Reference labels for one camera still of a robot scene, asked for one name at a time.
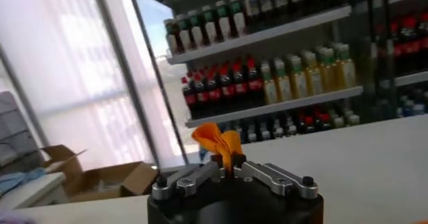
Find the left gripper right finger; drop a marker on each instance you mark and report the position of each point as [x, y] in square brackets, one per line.
[277, 180]

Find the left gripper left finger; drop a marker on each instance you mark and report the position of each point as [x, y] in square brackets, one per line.
[187, 182]

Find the dark tea bottle green cap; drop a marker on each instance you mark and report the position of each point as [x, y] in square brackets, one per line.
[210, 28]
[184, 36]
[239, 19]
[172, 41]
[224, 24]
[197, 33]

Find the dark bottle white label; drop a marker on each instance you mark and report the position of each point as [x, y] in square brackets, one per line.
[291, 129]
[277, 131]

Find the cola bottle red cap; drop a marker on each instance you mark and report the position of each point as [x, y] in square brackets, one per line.
[324, 118]
[201, 96]
[307, 121]
[214, 95]
[409, 46]
[239, 88]
[227, 91]
[254, 85]
[190, 100]
[397, 49]
[424, 43]

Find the brown cardboard box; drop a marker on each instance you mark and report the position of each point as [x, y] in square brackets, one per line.
[110, 182]

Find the grey window mullion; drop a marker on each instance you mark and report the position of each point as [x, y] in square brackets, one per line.
[128, 78]

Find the dark drink bottle white cap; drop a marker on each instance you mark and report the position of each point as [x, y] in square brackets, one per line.
[251, 135]
[264, 134]

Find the white rounded table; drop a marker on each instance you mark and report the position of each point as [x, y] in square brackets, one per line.
[33, 192]

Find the light blue cloth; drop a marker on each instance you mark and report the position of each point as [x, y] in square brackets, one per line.
[16, 180]

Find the black window frame post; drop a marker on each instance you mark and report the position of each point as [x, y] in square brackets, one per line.
[158, 75]

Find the grey metal shelf rack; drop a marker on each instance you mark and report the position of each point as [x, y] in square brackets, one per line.
[411, 78]
[267, 34]

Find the grey machine housing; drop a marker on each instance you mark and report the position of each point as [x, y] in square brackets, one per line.
[15, 128]

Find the orange t-shirt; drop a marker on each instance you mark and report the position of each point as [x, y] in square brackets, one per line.
[217, 141]

